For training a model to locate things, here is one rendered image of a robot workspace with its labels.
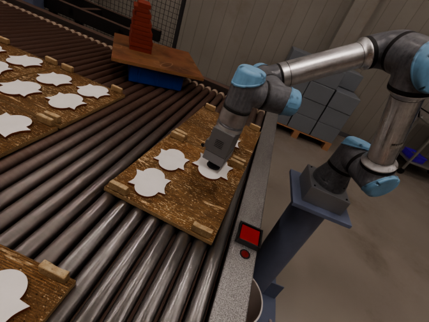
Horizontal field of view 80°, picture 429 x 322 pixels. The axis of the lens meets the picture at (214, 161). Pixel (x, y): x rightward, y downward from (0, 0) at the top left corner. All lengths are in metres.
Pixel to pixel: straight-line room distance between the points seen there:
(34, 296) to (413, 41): 1.03
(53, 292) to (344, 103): 3.84
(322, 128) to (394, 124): 3.21
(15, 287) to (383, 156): 1.02
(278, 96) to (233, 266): 0.46
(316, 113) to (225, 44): 1.96
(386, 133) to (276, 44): 3.89
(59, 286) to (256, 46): 4.46
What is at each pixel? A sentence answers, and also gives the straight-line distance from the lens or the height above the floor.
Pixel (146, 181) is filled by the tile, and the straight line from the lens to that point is 0.82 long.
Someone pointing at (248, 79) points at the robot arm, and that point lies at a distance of 0.63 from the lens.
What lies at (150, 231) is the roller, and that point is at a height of 0.92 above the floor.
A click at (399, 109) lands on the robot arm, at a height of 1.37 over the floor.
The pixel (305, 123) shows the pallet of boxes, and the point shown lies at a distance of 4.05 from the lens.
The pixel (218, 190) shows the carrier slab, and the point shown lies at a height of 0.94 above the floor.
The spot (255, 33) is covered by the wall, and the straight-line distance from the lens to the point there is 4.72.
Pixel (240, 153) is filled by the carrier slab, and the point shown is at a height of 0.94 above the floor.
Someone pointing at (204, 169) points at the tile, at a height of 1.05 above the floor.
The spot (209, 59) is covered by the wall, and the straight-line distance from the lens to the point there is 4.88.
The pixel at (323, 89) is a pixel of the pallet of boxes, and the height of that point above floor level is 0.81.
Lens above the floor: 1.49
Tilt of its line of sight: 33 degrees down
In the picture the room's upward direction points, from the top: 22 degrees clockwise
